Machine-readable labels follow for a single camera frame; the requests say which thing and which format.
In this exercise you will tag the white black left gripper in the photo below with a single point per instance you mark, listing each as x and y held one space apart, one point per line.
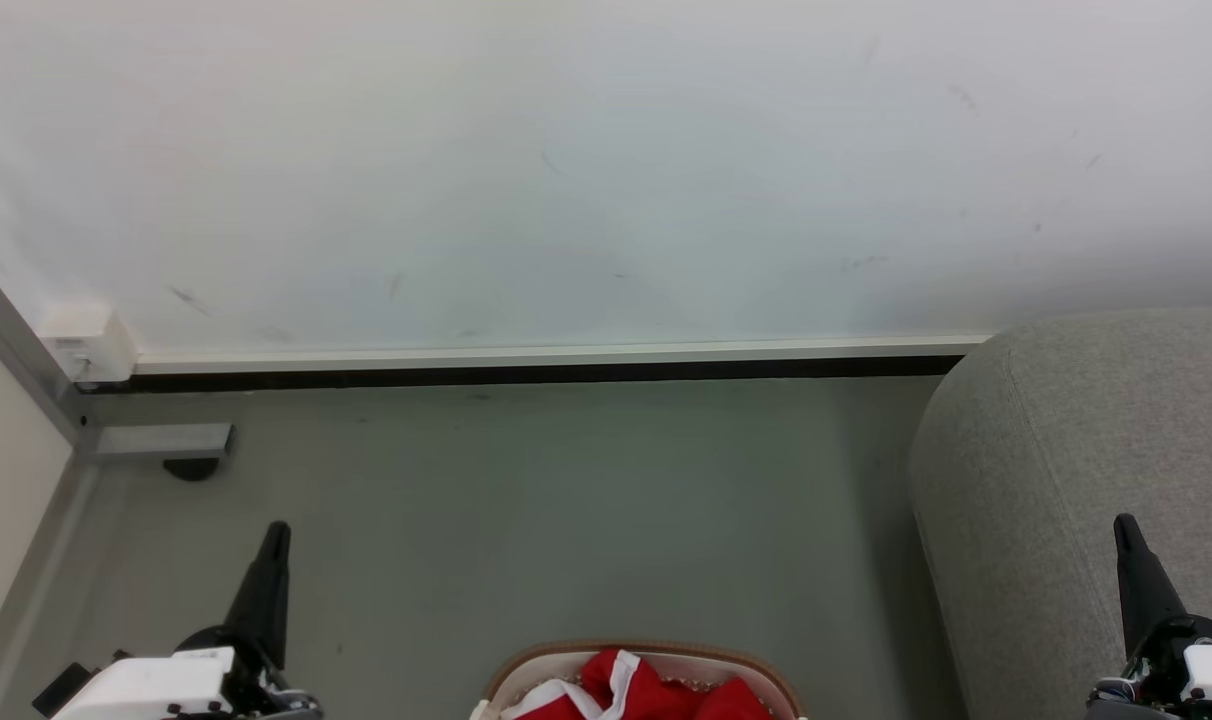
156 685

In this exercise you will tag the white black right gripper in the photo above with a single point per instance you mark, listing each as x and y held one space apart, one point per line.
1206 675

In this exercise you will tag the red garment with white stripes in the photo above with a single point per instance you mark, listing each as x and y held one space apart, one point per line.
656 695

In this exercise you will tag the grey fabric sofa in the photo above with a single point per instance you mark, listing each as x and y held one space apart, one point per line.
1046 450

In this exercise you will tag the cream partition panel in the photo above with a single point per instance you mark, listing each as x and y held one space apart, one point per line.
6 480

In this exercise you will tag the laundry basket with brown rim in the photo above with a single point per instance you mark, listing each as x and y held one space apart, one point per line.
556 670

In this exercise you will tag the white baseboard strip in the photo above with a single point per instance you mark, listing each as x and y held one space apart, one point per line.
566 355

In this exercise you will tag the black round frame foot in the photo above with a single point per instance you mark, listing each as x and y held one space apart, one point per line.
191 469

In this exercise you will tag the aluminium frame foot bar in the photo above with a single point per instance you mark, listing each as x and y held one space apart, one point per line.
166 440

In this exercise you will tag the white wall socket box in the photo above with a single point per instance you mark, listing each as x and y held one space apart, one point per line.
91 345

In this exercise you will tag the aluminium frame post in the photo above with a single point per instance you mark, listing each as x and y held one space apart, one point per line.
16 345

